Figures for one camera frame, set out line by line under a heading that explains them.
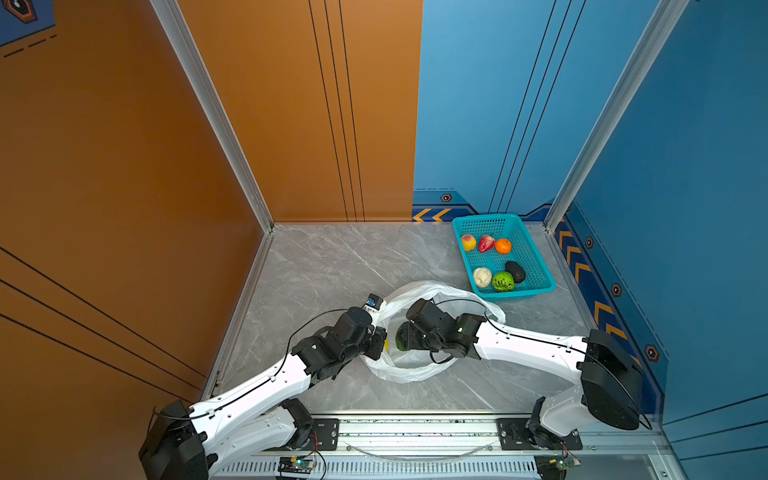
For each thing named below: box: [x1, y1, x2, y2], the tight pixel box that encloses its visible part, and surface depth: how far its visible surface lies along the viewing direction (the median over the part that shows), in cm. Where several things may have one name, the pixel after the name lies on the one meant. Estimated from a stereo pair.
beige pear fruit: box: [474, 267, 492, 288], surface depth 99 cm
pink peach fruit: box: [478, 235, 496, 253], surface depth 111 cm
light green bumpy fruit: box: [492, 272, 515, 293], surface depth 98 cm
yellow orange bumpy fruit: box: [462, 234, 477, 252], surface depth 111 cm
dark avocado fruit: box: [505, 260, 526, 283], surface depth 102 cm
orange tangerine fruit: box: [496, 238, 512, 255], surface depth 111 cm
